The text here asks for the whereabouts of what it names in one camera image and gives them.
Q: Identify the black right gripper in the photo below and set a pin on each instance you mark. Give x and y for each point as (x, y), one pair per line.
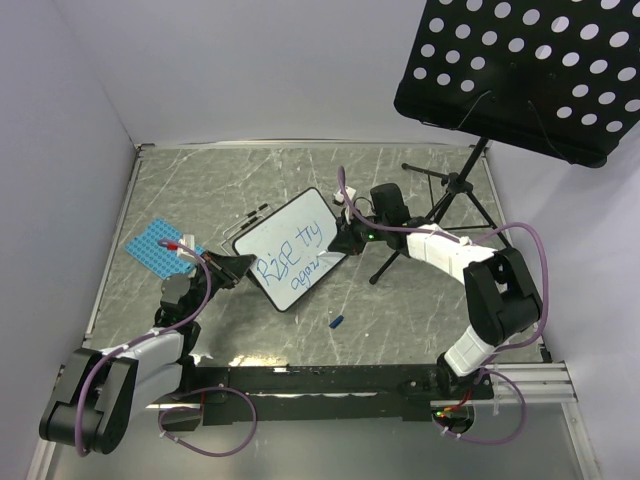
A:
(345, 240)

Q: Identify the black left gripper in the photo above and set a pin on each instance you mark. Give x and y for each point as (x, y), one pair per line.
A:
(229, 269)

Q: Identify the small black-framed whiteboard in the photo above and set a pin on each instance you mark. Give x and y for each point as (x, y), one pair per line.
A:
(286, 243)

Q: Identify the blue marker cap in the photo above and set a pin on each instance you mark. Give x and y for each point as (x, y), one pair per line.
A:
(336, 322)

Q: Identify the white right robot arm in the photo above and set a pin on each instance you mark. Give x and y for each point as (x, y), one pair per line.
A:
(502, 297)

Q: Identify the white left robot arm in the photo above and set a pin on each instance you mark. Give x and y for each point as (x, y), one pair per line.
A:
(98, 391)

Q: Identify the blue studded building plate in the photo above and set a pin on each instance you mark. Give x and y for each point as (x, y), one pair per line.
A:
(145, 249)

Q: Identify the black perforated music stand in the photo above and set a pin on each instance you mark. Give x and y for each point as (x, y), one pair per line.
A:
(558, 78)

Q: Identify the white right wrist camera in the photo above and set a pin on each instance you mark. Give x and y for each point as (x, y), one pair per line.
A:
(339, 196)

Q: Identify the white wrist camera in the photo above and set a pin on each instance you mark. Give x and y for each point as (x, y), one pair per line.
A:
(339, 196)
(185, 248)

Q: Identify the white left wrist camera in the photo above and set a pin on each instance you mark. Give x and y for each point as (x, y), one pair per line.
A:
(185, 248)

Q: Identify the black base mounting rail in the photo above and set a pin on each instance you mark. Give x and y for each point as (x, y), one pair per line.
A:
(405, 391)

